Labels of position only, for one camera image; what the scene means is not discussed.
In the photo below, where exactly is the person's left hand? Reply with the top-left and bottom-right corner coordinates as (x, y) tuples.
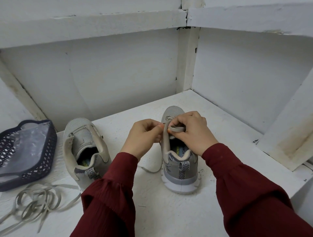
(120, 118), (165, 162)

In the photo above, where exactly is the person's right hand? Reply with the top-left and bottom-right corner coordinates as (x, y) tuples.
(167, 111), (219, 157)

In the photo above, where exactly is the grey shoelace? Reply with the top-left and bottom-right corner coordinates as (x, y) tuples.
(0, 182), (83, 235)
(137, 115), (187, 174)

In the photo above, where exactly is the grey mesh shoe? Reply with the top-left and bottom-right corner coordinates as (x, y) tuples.
(63, 117), (112, 192)
(160, 105), (201, 194)

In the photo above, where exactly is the clear plastic bag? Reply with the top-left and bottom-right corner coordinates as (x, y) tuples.
(0, 123), (52, 176)

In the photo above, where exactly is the person's left forearm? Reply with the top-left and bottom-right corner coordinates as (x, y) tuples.
(70, 152), (139, 237)

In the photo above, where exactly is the person's right forearm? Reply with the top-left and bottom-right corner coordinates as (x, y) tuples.
(201, 143), (313, 237)

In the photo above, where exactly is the dark plastic lattice basket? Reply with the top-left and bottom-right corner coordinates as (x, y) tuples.
(0, 119), (58, 192)

